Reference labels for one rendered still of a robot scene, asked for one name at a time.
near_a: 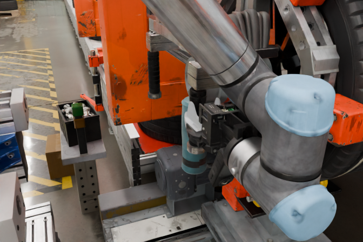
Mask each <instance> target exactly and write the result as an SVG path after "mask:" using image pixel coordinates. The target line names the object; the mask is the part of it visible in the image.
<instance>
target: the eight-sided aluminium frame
mask: <svg viewBox="0 0 363 242"><path fill-rule="evenodd" d="M217 1H218V3H219V4H220V5H221V7H222V8H223V9H224V10H225V12H226V13H227V14H231V12H232V11H233V9H234V7H235V6H236V2H237V0H217ZM275 3H276V5H277V7H278V10H279V12H280V14H281V17H282V19H283V21H284V24H285V26H286V29H287V31H288V33H289V36H290V38H291V40H292V43H293V45H294V47H295V50H296V52H297V54H298V57H299V59H300V65H301V68H300V75H308V76H312V77H313V78H320V79H323V80H325V81H326V82H328V83H329V84H331V85H332V87H333V88H334V83H335V78H336V75H337V72H339V67H338V65H339V59H340V57H339V55H338V53H337V48H336V45H334V44H333V42H332V40H331V38H330V36H329V34H328V32H327V30H326V28H325V26H324V23H323V21H322V19H321V17H320V15H319V13H318V11H317V9H316V7H315V5H314V6H293V4H292V3H291V1H290V0H275Z"/></svg>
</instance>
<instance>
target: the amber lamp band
mask: <svg viewBox="0 0 363 242"><path fill-rule="evenodd" d="M73 122H74V126H75V129H80V128H84V127H85V118H84V116H83V118H79V119H75V117H73Z"/></svg>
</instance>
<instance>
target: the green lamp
mask: <svg viewBox="0 0 363 242"><path fill-rule="evenodd" d="M71 107H72V115H73V117H77V116H83V115H84V110H83V104H82V103H74V104H71Z"/></svg>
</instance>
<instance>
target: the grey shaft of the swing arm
mask: <svg viewBox="0 0 363 242"><path fill-rule="evenodd" d="M90 56H91V57H93V56H96V52H95V50H90ZM92 82H93V84H94V89H95V95H94V96H95V103H96V105H101V104H102V107H103V100H102V89H101V83H100V74H99V71H97V67H92Z"/></svg>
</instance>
